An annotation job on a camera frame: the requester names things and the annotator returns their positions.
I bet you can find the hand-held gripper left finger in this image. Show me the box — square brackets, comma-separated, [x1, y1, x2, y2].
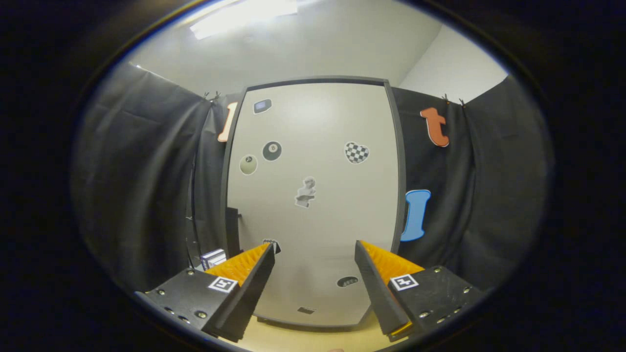
[134, 243, 276, 343]

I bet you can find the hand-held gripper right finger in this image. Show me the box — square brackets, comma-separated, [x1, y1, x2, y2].
[354, 240, 486, 343]

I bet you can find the black door handle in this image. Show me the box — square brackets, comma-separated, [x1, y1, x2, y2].
[226, 207, 240, 257]

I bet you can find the black backdrop cloth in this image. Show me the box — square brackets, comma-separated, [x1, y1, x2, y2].
[71, 63, 553, 294]

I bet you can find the grey cabinet body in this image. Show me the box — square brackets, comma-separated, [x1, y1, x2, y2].
[220, 76, 407, 329]

